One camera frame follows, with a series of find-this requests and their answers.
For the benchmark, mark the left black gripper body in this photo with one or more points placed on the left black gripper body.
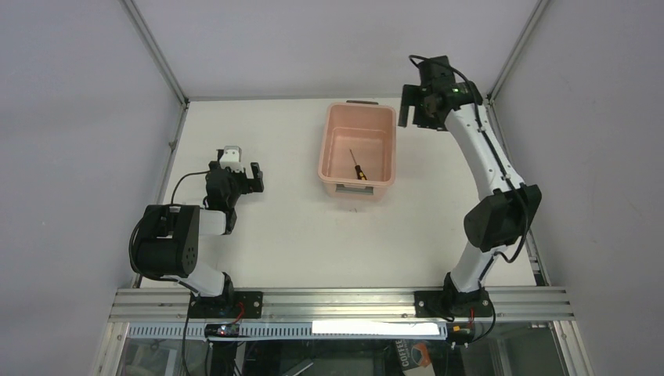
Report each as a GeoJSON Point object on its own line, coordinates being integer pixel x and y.
{"type": "Point", "coordinates": [241, 182]}

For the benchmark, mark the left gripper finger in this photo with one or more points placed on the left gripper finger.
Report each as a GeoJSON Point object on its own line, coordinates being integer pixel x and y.
{"type": "Point", "coordinates": [253, 182]}
{"type": "Point", "coordinates": [220, 154]}

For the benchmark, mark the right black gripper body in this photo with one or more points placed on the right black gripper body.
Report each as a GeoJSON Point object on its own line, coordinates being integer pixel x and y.
{"type": "Point", "coordinates": [415, 108]}

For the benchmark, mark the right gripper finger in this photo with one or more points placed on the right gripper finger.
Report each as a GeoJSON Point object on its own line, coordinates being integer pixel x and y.
{"type": "Point", "coordinates": [409, 98]}
{"type": "Point", "coordinates": [429, 123]}

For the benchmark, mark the yellow black screwdriver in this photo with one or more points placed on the yellow black screwdriver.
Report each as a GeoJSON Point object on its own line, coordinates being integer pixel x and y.
{"type": "Point", "coordinates": [360, 175]}

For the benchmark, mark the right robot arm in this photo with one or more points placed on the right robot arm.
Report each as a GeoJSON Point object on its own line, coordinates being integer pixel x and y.
{"type": "Point", "coordinates": [446, 100]}

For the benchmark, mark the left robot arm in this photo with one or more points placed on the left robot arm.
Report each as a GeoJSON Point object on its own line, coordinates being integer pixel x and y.
{"type": "Point", "coordinates": [164, 244]}

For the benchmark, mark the pink plastic bin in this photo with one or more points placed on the pink plastic bin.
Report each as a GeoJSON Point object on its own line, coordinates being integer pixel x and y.
{"type": "Point", "coordinates": [369, 129]}

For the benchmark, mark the coffee box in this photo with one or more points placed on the coffee box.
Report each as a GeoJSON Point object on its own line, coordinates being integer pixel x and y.
{"type": "Point", "coordinates": [412, 354]}

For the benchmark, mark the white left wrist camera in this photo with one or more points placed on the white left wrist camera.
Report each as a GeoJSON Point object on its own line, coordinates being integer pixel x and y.
{"type": "Point", "coordinates": [232, 159]}

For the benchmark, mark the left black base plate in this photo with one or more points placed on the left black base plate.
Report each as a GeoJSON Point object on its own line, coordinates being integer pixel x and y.
{"type": "Point", "coordinates": [242, 304]}

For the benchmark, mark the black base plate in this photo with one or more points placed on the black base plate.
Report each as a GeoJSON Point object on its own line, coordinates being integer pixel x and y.
{"type": "Point", "coordinates": [430, 306]}
{"type": "Point", "coordinates": [242, 304]}

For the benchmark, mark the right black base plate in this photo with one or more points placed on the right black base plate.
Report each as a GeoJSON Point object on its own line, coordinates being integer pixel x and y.
{"type": "Point", "coordinates": [430, 306]}

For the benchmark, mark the aluminium mounting rail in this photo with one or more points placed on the aluminium mounting rail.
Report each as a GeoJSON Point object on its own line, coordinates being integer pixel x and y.
{"type": "Point", "coordinates": [509, 304]}

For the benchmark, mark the white slotted cable duct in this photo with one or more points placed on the white slotted cable duct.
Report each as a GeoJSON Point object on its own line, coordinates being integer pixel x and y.
{"type": "Point", "coordinates": [318, 329]}

